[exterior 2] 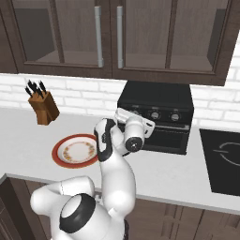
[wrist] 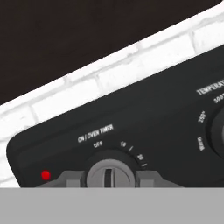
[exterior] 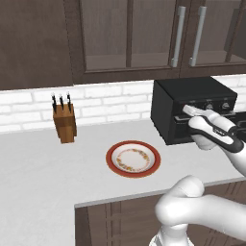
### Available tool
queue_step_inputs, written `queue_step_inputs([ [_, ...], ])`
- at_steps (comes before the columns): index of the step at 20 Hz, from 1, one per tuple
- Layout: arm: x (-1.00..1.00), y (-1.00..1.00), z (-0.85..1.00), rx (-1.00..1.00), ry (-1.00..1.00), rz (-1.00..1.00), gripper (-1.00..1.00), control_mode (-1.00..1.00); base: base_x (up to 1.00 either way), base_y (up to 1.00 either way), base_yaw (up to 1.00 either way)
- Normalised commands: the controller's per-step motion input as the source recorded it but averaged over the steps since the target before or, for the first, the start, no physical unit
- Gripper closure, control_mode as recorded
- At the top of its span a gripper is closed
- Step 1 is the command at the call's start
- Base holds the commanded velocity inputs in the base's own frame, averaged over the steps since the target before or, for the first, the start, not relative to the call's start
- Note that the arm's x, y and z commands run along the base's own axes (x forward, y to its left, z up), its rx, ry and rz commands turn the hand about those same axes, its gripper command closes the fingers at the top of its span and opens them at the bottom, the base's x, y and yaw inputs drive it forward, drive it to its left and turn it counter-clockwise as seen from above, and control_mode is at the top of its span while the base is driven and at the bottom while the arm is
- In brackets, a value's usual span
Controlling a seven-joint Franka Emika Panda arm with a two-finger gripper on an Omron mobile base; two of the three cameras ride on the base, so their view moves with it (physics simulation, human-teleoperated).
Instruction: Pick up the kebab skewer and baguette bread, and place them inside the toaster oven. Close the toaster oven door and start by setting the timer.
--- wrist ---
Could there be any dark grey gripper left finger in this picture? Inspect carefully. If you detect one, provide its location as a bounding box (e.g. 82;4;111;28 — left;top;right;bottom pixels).
37;170;87;189

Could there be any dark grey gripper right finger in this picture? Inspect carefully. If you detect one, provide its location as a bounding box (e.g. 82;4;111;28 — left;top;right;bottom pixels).
135;170;184;189

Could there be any grey toaster oven timer knob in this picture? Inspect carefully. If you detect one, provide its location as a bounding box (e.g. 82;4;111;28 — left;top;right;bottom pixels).
86;158;132;189

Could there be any black toaster oven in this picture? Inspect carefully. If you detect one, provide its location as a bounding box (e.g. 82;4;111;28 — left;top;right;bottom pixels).
5;45;224;189

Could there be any grey toaster oven temperature knob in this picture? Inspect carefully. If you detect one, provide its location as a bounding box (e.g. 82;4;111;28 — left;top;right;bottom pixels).
208;108;224;157

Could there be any dark brown wall cupboard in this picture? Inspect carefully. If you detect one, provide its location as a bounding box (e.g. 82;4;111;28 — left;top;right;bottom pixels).
0;0;224;107

